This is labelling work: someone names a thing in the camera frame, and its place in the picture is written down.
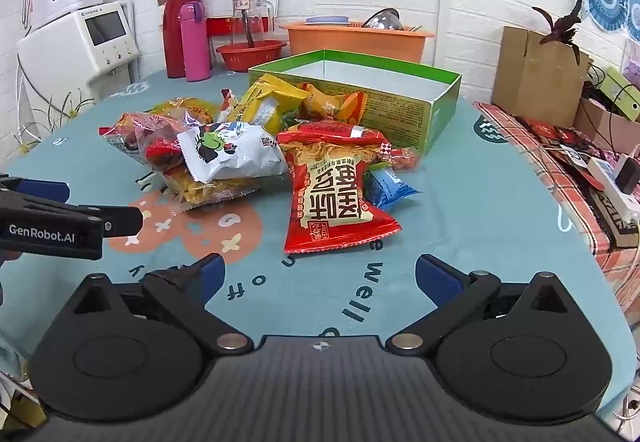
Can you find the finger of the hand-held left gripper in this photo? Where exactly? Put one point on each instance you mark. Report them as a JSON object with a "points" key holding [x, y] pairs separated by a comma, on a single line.
{"points": [[45, 189], [122, 220]]}

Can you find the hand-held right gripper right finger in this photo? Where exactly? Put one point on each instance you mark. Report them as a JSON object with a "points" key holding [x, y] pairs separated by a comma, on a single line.
{"points": [[435, 276]]}

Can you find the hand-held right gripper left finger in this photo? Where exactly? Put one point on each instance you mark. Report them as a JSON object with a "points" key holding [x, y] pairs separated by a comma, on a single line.
{"points": [[210, 274]]}

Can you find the clear yellow snack packet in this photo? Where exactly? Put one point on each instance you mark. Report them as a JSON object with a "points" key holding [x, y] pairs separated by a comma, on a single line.
{"points": [[200, 192]]}

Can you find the clear red snack packet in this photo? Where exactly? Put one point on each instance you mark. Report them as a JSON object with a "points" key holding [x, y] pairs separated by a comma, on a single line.
{"points": [[145, 135]]}

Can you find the blue green snack packet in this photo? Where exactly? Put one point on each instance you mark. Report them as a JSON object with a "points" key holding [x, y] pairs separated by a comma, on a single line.
{"points": [[390, 187]]}

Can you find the small red snack packet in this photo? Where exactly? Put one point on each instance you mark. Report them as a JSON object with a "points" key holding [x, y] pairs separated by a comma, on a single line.
{"points": [[405, 158]]}

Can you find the white snack packet green print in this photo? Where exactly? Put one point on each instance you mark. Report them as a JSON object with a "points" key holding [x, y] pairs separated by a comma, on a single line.
{"points": [[235, 155]]}

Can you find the large red snack packet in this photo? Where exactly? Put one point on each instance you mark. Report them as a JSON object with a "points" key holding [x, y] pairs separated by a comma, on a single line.
{"points": [[335, 202]]}

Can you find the yellow snack packet red label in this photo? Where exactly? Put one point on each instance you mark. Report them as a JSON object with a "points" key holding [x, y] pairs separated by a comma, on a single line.
{"points": [[187, 110]]}

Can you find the red white snack packet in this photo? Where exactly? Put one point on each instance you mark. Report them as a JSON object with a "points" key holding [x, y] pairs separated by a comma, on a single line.
{"points": [[227, 100]]}

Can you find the green cardboard box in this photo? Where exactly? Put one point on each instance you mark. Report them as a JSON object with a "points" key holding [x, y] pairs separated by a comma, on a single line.
{"points": [[400, 117]]}

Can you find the yellow chips packet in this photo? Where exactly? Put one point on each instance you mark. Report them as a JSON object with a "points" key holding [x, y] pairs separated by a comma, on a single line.
{"points": [[270, 97]]}

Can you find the orange snack packet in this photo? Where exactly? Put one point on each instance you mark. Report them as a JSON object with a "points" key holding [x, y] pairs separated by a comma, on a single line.
{"points": [[335, 107]]}

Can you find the teal printed tablecloth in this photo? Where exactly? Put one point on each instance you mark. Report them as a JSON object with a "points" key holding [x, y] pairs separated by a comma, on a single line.
{"points": [[475, 222]]}

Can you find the thin green plant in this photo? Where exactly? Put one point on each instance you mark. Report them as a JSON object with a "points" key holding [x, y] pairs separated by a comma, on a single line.
{"points": [[50, 115]]}

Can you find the white appliance with screen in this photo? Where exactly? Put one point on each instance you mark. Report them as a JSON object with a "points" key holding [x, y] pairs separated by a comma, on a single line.
{"points": [[60, 52]]}

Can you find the checkered cloth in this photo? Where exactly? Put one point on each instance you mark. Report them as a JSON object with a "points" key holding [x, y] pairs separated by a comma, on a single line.
{"points": [[555, 187]]}

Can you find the red printed booklet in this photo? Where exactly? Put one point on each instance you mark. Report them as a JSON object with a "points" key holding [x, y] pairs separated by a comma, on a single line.
{"points": [[550, 132]]}

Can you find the pink bottle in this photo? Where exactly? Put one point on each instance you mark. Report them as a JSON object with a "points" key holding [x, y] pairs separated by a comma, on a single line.
{"points": [[195, 47]]}

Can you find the red thermos jug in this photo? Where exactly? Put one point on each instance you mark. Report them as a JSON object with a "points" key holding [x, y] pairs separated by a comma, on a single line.
{"points": [[175, 32]]}

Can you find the white power strip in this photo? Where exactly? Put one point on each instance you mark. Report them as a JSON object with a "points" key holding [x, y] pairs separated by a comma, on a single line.
{"points": [[605, 177]]}

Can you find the red basin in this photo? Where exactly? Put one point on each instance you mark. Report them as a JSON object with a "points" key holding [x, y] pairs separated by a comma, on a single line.
{"points": [[250, 57]]}

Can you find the black adapter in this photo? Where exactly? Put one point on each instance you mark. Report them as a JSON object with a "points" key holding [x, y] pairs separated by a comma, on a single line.
{"points": [[624, 177]]}

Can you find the small cardboard box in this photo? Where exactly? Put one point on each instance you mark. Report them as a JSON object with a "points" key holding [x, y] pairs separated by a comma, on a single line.
{"points": [[600, 127]]}

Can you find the large cardboard box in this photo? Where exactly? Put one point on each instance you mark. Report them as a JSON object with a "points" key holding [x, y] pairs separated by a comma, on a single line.
{"points": [[530, 72]]}

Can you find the glass pitcher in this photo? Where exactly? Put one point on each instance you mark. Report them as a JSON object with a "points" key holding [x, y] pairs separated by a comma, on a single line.
{"points": [[250, 22]]}

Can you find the orange basin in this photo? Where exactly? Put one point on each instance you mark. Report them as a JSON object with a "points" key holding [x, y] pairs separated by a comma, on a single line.
{"points": [[350, 45]]}

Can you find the small green box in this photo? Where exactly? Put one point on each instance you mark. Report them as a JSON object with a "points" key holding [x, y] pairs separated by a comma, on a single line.
{"points": [[620, 92]]}

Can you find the metal bowl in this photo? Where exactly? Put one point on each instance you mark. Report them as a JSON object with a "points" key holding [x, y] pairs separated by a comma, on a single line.
{"points": [[382, 18]]}

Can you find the dark red plant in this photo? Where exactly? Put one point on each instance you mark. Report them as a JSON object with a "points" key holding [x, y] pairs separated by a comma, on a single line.
{"points": [[562, 30]]}

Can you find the blue lid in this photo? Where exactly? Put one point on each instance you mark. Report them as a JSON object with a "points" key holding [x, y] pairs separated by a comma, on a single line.
{"points": [[327, 20]]}

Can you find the small blue round decoration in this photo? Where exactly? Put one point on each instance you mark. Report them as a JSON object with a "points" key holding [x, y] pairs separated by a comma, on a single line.
{"points": [[634, 15]]}

